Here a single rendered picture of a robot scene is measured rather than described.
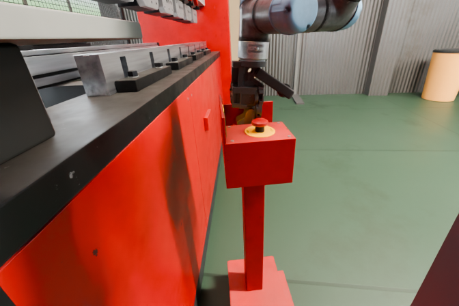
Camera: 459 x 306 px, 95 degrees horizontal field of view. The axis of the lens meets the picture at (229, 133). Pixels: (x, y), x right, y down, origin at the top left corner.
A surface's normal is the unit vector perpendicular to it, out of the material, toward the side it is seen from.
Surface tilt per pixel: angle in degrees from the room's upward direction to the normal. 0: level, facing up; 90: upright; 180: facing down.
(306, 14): 92
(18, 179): 0
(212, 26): 90
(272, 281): 0
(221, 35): 90
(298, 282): 0
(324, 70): 90
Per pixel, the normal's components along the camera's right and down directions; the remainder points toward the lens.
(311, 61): -0.11, 0.41
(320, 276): -0.05, -0.91
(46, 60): 1.00, -0.03
